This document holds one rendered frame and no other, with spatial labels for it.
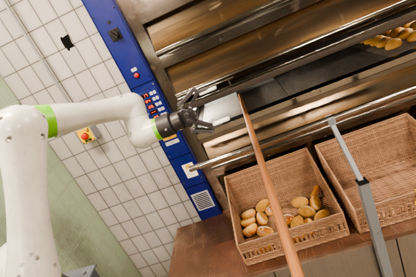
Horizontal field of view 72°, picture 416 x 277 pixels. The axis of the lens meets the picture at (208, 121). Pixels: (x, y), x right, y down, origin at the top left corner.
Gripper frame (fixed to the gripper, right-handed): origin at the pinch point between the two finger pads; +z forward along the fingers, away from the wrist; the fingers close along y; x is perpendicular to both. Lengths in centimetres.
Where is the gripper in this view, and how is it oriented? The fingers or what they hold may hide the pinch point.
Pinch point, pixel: (220, 104)
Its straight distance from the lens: 110.9
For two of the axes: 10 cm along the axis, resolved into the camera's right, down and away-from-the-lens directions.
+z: 9.2, -3.6, -1.6
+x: -0.2, 3.7, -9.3
